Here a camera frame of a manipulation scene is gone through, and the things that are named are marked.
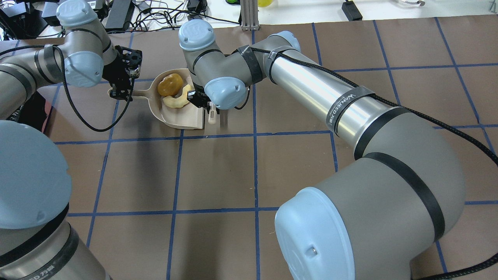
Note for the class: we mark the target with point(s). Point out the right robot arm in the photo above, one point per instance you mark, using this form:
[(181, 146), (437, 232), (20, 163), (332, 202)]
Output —
[(404, 191)]

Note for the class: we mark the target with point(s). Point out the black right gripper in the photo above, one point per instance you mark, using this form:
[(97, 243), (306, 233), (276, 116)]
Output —
[(197, 99)]

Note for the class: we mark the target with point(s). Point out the pale apple slice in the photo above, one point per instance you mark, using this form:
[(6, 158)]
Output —
[(178, 102)]

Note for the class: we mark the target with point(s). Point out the aluminium frame post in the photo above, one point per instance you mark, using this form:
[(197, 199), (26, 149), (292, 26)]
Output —
[(249, 15)]

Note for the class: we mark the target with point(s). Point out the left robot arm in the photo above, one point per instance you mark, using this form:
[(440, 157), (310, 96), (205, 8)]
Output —
[(37, 241)]

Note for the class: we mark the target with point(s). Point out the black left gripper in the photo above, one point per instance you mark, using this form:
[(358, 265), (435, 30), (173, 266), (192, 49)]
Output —
[(116, 73)]

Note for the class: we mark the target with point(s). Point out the black power brick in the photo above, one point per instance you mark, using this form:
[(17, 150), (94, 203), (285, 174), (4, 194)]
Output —
[(120, 15)]

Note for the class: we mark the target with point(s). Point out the black power adapter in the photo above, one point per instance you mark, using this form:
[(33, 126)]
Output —
[(351, 11)]

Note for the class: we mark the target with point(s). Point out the beige hand brush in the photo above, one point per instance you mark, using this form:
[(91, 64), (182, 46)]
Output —
[(217, 116)]

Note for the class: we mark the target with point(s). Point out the brown potato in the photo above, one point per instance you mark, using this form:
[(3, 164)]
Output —
[(170, 85)]

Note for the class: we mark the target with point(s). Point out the beige plastic dustpan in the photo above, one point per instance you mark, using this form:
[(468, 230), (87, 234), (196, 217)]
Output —
[(187, 117)]

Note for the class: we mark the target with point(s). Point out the black bag lined bin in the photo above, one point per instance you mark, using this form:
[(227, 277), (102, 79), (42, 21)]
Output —
[(35, 112)]

